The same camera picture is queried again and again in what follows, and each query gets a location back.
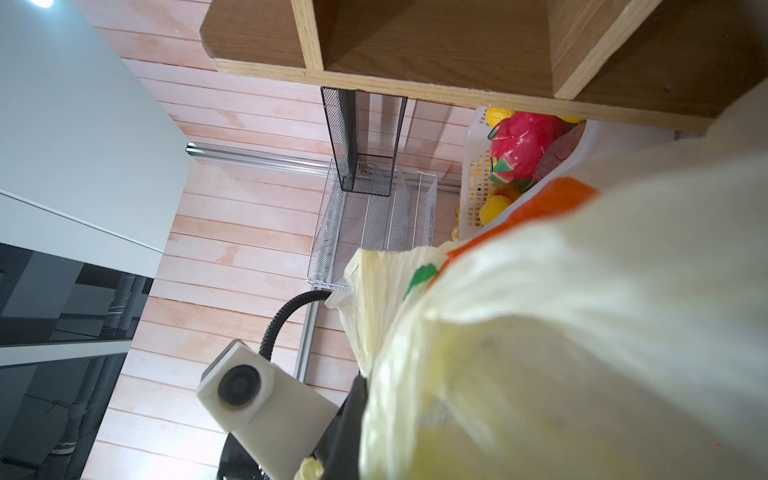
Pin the white wire rack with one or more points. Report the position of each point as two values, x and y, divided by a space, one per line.
348 221

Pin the yellow lemon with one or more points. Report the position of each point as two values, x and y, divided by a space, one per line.
492 208

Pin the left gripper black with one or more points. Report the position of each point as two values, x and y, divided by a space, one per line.
337 451

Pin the pink dragon fruit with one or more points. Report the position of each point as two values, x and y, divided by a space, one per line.
518 144

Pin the wooden shelf unit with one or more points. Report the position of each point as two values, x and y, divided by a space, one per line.
675 64

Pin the black mesh basket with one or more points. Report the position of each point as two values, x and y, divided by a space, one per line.
365 132

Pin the yellow plastic bag orange print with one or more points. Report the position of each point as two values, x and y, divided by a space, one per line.
614 326

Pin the white plastic fruit basket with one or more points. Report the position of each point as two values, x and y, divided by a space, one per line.
476 186

